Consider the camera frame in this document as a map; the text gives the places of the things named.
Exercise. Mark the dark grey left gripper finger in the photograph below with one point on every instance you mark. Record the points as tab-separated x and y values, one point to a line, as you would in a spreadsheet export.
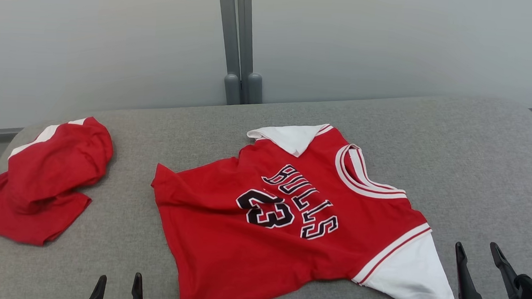
98	291
137	293

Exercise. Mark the red Bulls 23 jersey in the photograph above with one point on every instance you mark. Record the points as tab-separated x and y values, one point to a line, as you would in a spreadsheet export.
242	257

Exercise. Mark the red shorts with white stripe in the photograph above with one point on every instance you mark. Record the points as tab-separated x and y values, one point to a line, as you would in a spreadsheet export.
50	174

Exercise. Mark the grey fabric sofa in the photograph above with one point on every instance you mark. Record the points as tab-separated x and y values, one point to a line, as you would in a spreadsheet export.
295	114

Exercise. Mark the grey metal post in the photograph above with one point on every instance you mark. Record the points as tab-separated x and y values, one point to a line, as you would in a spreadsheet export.
246	39
230	38

